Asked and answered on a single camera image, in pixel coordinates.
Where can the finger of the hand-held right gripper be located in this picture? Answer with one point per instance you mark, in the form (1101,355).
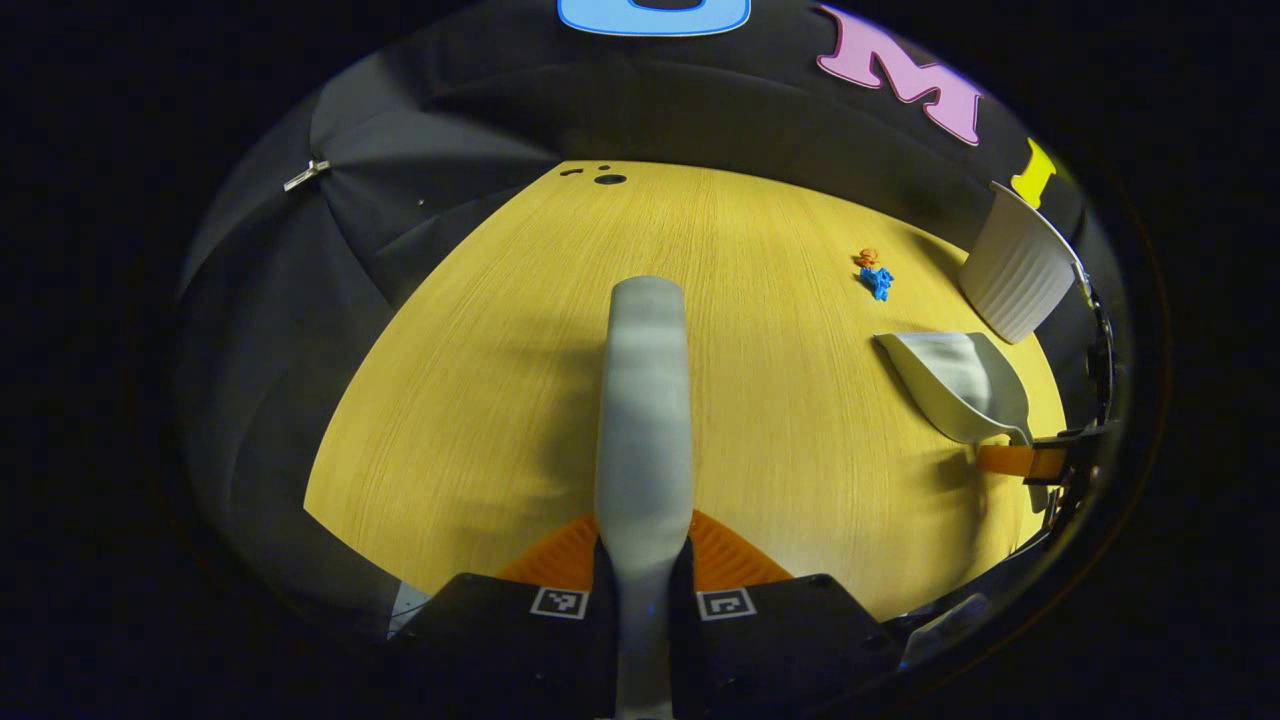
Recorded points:
(1052,495)
(1020,461)

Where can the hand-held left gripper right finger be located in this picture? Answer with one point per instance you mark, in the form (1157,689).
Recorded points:
(790,640)

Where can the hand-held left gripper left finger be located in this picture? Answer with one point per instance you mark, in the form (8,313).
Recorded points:
(500,640)

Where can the white dustpan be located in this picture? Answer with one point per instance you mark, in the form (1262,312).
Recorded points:
(960,385)

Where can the white ribbed garbage bin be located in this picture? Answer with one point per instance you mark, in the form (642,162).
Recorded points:
(1015,275)

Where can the blue paper trash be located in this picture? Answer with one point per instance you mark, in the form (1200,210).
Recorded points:
(879,283)

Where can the orange paper trash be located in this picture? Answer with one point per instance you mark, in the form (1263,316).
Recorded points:
(868,258)

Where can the small white broom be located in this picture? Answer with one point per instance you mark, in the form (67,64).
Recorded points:
(645,420)

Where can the wooden desktop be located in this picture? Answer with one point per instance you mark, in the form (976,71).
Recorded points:
(480,400)

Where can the black backdrop cloth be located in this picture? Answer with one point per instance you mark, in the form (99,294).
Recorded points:
(300,320)

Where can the silver metal clip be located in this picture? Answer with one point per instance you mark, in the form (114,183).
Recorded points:
(306,175)

